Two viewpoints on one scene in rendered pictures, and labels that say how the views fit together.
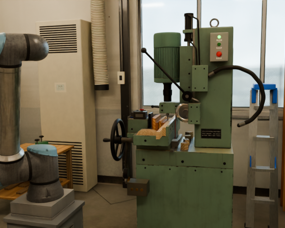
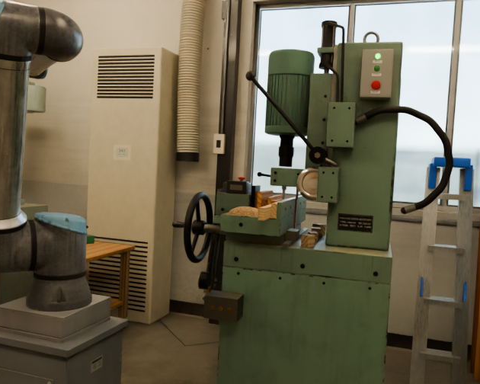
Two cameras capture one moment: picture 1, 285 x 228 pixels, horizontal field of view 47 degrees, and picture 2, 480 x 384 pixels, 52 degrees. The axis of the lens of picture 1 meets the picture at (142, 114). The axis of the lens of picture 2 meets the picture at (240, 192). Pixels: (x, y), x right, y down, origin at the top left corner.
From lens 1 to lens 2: 0.29 m
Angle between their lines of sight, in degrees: 5
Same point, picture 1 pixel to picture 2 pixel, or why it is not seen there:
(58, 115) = (115, 196)
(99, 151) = (176, 260)
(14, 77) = (14, 78)
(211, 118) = (358, 196)
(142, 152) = (235, 246)
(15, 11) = not seen: hidden behind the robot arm
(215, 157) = (360, 262)
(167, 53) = (289, 83)
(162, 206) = (263, 344)
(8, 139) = not seen: outside the picture
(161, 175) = (265, 289)
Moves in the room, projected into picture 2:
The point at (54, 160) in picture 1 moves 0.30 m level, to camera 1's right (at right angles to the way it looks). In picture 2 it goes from (78, 239) to (178, 245)
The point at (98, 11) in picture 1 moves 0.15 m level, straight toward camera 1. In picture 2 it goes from (191, 36) to (190, 30)
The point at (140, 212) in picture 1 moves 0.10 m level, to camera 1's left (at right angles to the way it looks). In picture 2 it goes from (225, 351) to (197, 349)
